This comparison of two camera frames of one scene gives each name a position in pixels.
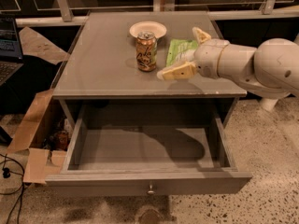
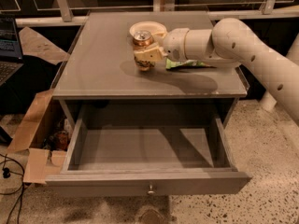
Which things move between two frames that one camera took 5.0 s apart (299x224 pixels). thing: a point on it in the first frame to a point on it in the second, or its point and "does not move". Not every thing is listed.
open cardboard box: x=44 y=134 does not move
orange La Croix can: x=147 y=51 does not move
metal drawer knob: x=150 y=191 does not move
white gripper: x=207 y=59 to x=174 y=44
